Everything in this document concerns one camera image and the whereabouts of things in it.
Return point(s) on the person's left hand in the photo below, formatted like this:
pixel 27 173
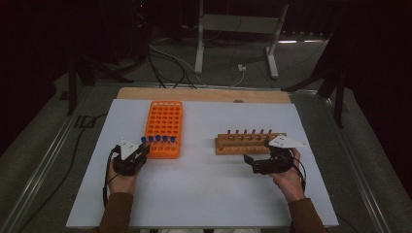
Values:
pixel 121 184

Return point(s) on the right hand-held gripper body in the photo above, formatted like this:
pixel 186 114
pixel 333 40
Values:
pixel 275 165

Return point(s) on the blue-capped test tube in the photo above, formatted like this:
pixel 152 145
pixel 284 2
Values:
pixel 151 139
pixel 165 139
pixel 143 139
pixel 158 138
pixel 173 139

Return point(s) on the orange plastic test tube rack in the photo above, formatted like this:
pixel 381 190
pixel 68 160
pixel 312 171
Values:
pixel 165 119

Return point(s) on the metal floor rail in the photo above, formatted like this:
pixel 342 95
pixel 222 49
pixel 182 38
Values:
pixel 356 168
pixel 45 161

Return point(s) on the wooden test tube rack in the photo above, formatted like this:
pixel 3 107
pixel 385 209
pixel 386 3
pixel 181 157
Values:
pixel 239 145

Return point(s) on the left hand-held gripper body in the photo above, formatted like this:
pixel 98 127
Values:
pixel 128 165

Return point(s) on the grey metal stand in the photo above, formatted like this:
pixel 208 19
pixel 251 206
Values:
pixel 239 24

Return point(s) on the person's right hand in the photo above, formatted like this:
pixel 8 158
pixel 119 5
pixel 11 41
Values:
pixel 290 184

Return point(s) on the white plug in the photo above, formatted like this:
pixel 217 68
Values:
pixel 242 67

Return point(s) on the black tripod stand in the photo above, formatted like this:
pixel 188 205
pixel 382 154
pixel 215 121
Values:
pixel 73 84
pixel 338 97

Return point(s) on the white board sheet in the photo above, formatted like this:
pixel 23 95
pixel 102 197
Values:
pixel 200 194

